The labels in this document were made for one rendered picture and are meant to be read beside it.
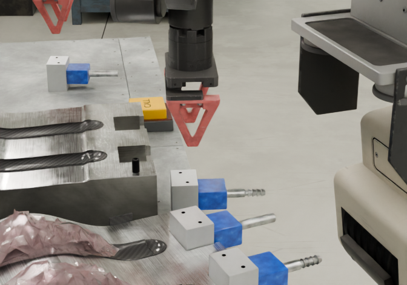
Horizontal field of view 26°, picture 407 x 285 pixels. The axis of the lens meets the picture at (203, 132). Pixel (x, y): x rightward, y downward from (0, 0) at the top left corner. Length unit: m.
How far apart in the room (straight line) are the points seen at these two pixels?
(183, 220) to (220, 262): 0.10
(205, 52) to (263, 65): 3.14
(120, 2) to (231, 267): 0.37
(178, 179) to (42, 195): 0.19
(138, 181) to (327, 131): 2.44
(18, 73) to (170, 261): 0.86
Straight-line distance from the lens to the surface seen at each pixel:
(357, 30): 1.23
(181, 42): 1.11
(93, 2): 4.96
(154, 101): 1.52
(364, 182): 1.33
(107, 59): 1.85
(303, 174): 3.17
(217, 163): 3.24
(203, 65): 1.12
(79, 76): 1.67
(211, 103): 1.10
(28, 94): 1.68
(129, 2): 1.11
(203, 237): 1.04
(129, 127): 1.33
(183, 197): 1.19
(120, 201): 1.15
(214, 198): 1.20
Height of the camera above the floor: 1.39
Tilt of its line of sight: 23 degrees down
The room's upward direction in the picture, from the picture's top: straight up
